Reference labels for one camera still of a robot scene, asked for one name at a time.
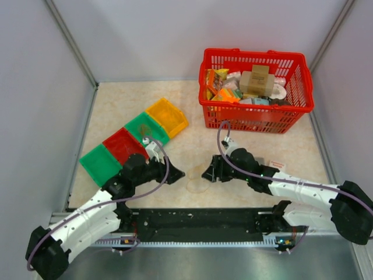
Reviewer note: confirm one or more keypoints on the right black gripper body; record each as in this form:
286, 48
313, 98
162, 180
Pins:
227, 171

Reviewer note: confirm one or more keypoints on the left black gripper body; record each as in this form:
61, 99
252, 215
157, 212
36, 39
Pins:
160, 172

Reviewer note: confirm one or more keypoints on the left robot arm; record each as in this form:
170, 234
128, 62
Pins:
50, 251

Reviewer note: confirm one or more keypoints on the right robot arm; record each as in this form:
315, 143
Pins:
343, 208

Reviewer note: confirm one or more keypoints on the yellow plastic bin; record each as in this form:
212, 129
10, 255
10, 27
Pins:
170, 117

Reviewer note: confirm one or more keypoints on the upper green plastic bin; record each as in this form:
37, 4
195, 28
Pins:
143, 125

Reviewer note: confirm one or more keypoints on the green plastic bin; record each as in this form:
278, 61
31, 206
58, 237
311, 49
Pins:
143, 125
100, 165

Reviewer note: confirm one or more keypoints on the white red label card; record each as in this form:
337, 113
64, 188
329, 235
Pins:
277, 165

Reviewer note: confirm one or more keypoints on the red plastic bin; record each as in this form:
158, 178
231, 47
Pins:
122, 144

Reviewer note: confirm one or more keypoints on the lower green plastic bin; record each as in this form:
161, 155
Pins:
100, 165

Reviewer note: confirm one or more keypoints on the orange snack box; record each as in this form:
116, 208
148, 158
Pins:
226, 95

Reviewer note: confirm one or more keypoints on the red plastic shopping basket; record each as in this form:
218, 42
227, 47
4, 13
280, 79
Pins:
292, 66

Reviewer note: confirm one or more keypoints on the brown cardboard box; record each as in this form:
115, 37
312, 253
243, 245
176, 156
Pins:
258, 81

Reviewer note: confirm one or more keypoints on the white tape roll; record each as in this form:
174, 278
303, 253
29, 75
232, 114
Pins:
278, 92

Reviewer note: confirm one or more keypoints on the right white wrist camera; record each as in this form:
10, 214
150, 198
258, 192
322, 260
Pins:
229, 145

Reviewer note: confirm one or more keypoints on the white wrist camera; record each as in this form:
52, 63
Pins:
229, 145
152, 148

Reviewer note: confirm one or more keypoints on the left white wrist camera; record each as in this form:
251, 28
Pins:
152, 148

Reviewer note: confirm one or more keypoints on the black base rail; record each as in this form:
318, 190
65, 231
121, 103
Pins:
203, 224

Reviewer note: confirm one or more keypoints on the grey slotted cable duct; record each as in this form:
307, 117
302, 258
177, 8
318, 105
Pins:
121, 242

